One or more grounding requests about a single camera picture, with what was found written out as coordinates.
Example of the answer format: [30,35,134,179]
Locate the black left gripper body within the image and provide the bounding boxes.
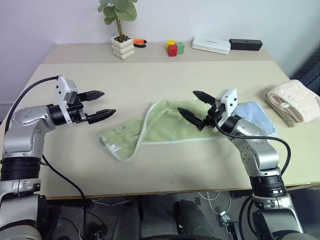
[66,92,90,125]

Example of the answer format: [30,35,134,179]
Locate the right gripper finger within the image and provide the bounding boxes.
[192,90,216,106]
[176,107,205,133]

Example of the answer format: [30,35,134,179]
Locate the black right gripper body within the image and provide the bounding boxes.
[201,102,226,130]

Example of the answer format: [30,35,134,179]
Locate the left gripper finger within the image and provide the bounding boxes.
[86,108,118,126]
[77,90,106,102]

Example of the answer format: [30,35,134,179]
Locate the light green towel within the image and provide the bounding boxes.
[96,98,226,163]

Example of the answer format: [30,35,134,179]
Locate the light blue towel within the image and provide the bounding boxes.
[233,100,278,138]

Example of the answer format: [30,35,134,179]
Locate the folded pink towel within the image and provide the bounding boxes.
[265,79,320,128]

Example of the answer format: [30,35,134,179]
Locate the flat white box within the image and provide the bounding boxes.
[191,36,231,56]

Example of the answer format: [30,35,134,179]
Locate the green cube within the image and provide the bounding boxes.
[175,41,186,55]

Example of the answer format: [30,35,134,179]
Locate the red cube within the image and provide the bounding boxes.
[167,44,179,58]

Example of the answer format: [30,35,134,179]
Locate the green plant in white pot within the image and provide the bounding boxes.
[97,0,138,61]

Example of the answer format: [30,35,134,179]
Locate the long black box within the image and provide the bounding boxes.
[228,38,264,52]

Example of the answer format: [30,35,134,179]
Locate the dark rounded shape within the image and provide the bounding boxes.
[173,199,217,240]

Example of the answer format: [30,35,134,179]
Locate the black ribbed radiator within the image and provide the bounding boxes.
[290,46,320,99]

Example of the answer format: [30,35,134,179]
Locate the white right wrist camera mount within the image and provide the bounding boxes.
[214,87,239,129]

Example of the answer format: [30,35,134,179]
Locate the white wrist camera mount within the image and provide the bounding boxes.
[214,87,239,129]
[54,75,80,125]

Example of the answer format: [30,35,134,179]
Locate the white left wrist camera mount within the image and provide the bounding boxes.
[54,75,80,125]

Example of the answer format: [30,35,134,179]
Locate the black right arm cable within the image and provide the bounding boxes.
[213,124,292,176]

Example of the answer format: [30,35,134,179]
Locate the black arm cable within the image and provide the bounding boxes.
[4,76,60,134]
[213,124,292,176]

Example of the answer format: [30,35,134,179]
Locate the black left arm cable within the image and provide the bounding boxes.
[4,76,60,134]

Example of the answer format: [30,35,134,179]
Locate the thin black hanging cable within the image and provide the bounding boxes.
[40,154,88,240]

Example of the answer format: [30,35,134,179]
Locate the orange handled pliers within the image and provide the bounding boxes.
[132,38,149,49]

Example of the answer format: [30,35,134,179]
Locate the thin white cable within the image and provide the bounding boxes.
[198,190,232,215]

